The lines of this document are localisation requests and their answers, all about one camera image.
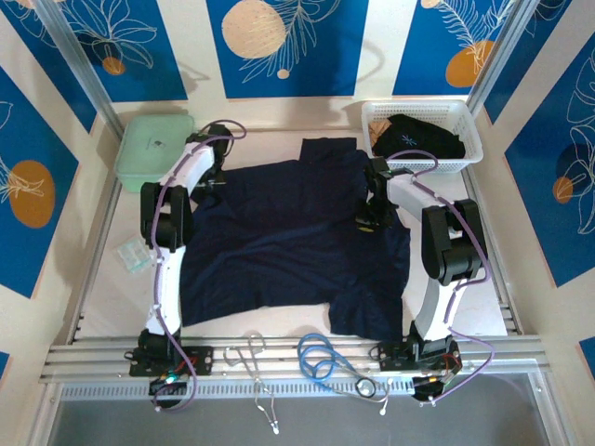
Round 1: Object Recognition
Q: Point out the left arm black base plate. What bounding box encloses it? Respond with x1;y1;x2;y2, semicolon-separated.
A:
124;345;215;377

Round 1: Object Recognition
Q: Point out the aluminium frame rail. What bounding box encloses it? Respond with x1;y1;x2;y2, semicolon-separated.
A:
39;336;545;385

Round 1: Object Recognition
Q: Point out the stethoscope with blue tubing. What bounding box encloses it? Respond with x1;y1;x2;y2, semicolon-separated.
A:
297;333;394;416

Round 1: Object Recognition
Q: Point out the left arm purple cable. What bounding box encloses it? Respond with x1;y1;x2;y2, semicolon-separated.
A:
151;119;247;414

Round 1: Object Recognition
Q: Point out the aluminium corner post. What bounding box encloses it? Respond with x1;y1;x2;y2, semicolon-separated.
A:
467;0;536;117
34;0;117;126

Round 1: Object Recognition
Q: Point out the white plastic mesh basket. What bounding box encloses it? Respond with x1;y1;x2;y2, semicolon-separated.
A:
361;98;484;174

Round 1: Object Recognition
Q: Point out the beige paper piece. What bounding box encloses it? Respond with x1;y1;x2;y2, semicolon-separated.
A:
369;119;394;143

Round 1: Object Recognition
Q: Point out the slotted grey cable duct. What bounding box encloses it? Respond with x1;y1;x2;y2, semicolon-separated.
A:
58;375;417;403

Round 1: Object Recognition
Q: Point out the blue floral wall panel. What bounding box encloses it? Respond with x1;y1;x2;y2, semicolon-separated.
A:
483;0;574;125
59;0;190;103
0;64;80;298
0;8;99;135
206;0;371;99
392;0;520;97
504;44;595;288

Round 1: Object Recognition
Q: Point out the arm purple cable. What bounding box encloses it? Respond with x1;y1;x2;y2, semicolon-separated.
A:
385;149;496;405
151;119;247;414

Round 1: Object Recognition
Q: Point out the aluminium side rail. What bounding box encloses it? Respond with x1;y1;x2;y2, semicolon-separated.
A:
69;185;123;345
462;166;524;335

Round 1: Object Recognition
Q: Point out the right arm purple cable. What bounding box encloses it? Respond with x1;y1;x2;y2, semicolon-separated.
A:
385;149;496;405

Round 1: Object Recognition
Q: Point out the black t-shirt with small print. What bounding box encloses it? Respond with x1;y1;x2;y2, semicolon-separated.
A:
371;114;467;160

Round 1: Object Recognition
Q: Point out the clear plastic packet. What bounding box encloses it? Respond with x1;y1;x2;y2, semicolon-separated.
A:
115;239;154;273

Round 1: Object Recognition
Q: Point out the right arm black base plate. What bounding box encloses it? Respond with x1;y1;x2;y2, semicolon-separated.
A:
371;341;464;373

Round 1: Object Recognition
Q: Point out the navy blue t-shirt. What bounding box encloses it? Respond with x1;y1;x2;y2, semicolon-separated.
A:
178;138;413;344

